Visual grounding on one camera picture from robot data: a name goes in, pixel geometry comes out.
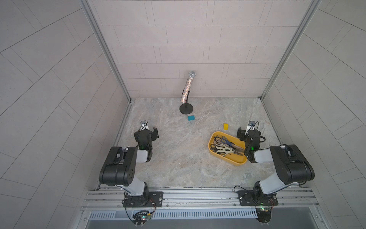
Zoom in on yellow storage box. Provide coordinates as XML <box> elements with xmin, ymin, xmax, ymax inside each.
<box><xmin>208</xmin><ymin>131</ymin><xmax>248</xmax><ymax>166</ymax></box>

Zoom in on blue handled scissors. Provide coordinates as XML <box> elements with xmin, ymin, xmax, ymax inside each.
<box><xmin>214</xmin><ymin>135</ymin><xmax>244</xmax><ymax>150</ymax></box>

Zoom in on beige kitchen scissors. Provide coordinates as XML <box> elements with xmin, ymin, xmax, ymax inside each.
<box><xmin>216</xmin><ymin>143</ymin><xmax>243</xmax><ymax>156</ymax></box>

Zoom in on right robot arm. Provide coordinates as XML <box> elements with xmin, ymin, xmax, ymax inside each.
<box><xmin>237</xmin><ymin>127</ymin><xmax>315</xmax><ymax>202</ymax></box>

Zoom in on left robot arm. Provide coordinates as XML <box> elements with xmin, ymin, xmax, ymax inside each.
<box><xmin>99</xmin><ymin>125</ymin><xmax>159</xmax><ymax>197</ymax></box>

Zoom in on yellow small block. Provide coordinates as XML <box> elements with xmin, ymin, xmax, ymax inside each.
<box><xmin>223</xmin><ymin>123</ymin><xmax>229</xmax><ymax>130</ymax></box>

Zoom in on teal sponge block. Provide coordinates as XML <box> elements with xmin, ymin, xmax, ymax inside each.
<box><xmin>188</xmin><ymin>115</ymin><xmax>195</xmax><ymax>121</ymax></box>

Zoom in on black microphone stand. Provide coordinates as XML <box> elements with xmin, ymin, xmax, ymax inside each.
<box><xmin>179</xmin><ymin>90</ymin><xmax>193</xmax><ymax>115</ymax></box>

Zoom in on glitter microphone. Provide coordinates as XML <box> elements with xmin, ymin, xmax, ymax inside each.
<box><xmin>181</xmin><ymin>71</ymin><xmax>196</xmax><ymax>103</ymax></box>

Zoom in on right circuit board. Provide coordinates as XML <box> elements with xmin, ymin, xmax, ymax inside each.
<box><xmin>255</xmin><ymin>208</ymin><xmax>272</xmax><ymax>224</ymax></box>

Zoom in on circuit board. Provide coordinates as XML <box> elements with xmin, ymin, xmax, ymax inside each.
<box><xmin>255</xmin><ymin>208</ymin><xmax>272</xmax><ymax>224</ymax></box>
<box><xmin>132</xmin><ymin>210</ymin><xmax>152</xmax><ymax>225</ymax></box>

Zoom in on left circuit board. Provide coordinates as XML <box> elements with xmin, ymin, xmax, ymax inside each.
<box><xmin>132</xmin><ymin>210</ymin><xmax>152</xmax><ymax>225</ymax></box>

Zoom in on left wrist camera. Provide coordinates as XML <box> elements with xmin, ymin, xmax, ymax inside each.
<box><xmin>139</xmin><ymin>120</ymin><xmax>149</xmax><ymax>131</ymax></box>

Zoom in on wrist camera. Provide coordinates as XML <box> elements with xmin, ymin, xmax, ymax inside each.
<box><xmin>139</xmin><ymin>120</ymin><xmax>149</xmax><ymax>131</ymax></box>
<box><xmin>246</xmin><ymin>120</ymin><xmax>256</xmax><ymax>132</ymax></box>

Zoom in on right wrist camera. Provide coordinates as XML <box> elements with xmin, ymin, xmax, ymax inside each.
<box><xmin>246</xmin><ymin>120</ymin><xmax>256</xmax><ymax>132</ymax></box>

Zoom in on black handled scissors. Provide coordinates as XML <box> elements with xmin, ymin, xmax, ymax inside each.
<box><xmin>210</xmin><ymin>144</ymin><xmax>218</xmax><ymax>152</ymax></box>

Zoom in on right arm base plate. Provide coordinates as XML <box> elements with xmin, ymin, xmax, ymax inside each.
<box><xmin>236</xmin><ymin>190</ymin><xmax>278</xmax><ymax>206</ymax></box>

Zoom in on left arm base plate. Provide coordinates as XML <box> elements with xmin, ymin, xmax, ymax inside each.
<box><xmin>123</xmin><ymin>191</ymin><xmax>164</xmax><ymax>208</ymax></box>

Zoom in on aluminium rail frame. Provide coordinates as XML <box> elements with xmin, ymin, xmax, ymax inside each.
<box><xmin>81</xmin><ymin>187</ymin><xmax>320</xmax><ymax>210</ymax></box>

